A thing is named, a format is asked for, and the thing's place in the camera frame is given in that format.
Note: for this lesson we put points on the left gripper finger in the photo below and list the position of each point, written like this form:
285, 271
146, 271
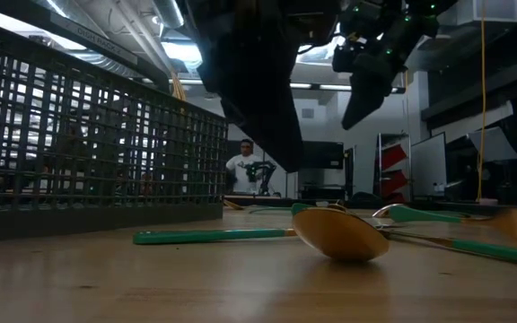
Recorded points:
272, 130

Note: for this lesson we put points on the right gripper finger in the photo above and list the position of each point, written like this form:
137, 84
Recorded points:
364, 98

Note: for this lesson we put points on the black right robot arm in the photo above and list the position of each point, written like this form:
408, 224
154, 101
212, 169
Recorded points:
415, 27

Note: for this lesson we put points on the black background robot arm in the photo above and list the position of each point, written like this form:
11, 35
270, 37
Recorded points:
265, 170

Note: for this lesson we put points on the grey mesh silverware basket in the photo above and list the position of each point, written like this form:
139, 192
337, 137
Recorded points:
83, 215

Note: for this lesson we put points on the long ceiling light strip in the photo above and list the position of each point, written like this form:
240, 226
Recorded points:
335, 87

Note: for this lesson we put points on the person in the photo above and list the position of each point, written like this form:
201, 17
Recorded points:
240, 170

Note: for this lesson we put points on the red and white shelf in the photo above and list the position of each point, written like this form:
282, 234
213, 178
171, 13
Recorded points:
393, 157

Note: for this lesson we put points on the black television cabinet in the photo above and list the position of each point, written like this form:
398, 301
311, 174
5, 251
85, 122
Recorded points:
321, 190

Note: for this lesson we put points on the white whiteboard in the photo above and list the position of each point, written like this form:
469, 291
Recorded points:
429, 163

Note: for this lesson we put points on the grey tilted panel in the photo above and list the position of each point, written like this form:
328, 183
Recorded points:
494, 143

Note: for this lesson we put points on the white overhead light panel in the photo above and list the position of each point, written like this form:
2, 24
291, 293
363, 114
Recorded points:
496, 9

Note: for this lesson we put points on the grey wall vent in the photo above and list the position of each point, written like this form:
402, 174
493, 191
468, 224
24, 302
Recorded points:
308, 113

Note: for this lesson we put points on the black wall television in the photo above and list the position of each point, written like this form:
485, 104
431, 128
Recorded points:
326, 154

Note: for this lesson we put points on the silver air duct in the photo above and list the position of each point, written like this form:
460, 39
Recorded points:
169, 13

